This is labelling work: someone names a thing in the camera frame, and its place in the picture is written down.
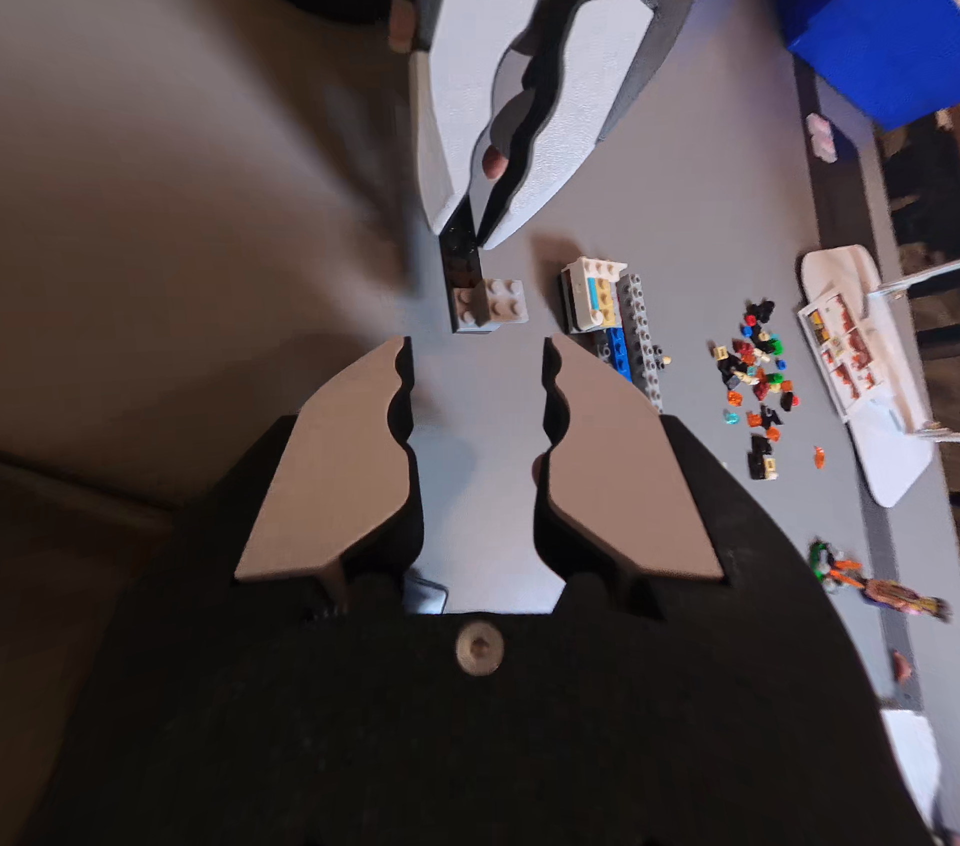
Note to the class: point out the blue plastic bin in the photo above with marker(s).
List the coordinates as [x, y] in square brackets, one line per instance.
[885, 58]

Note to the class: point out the small white pink lego piece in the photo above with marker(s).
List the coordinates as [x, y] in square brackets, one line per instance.
[821, 137]

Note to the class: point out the sticker sheet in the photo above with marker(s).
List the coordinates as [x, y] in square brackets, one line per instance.
[847, 351]

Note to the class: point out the white book stand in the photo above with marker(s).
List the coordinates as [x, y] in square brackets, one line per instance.
[892, 463]

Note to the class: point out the grey lego vehicle chassis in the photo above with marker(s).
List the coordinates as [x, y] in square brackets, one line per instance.
[600, 306]

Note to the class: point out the lego minifigure with guitar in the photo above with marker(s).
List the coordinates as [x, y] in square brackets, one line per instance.
[900, 595]

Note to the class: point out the person's right hand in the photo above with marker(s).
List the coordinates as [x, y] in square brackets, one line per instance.
[537, 471]

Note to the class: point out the lego campfire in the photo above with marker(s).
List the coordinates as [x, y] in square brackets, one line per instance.
[832, 565]

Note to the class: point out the orange lego flame piece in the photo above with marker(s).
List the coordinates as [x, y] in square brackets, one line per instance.
[820, 457]

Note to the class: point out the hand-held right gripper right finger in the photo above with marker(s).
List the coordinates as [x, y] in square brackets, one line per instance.
[630, 486]

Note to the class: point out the small brown lego piece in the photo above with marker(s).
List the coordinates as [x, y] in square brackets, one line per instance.
[900, 666]

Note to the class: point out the person's left hand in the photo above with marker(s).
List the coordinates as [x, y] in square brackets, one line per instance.
[401, 25]

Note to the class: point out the grey lego bracket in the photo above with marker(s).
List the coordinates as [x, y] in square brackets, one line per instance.
[495, 306]

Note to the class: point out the pile of small lego pieces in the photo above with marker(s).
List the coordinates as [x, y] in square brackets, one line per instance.
[757, 381]

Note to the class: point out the long black lego plate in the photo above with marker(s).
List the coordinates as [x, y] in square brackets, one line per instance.
[461, 257]

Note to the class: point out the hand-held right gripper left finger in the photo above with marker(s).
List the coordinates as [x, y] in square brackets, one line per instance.
[330, 478]

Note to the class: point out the white printed paper bag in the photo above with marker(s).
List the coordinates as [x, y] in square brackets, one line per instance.
[911, 763]

